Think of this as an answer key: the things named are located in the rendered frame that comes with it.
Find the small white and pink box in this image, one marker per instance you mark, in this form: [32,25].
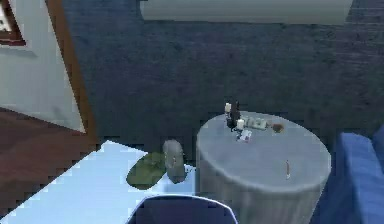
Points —
[245,136]

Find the brown framed picture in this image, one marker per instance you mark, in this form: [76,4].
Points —
[8,23]

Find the dark blue chair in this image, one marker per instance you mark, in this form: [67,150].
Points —
[181,211]

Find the thin pencil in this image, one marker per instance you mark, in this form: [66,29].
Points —
[287,169]

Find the grey stone statue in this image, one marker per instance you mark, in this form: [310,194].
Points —
[174,160]

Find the blue sofa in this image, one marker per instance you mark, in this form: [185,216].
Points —
[358,180]

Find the round grey table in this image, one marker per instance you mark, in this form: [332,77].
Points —
[263,166]

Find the small brown bowl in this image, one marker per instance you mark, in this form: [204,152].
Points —
[277,127]

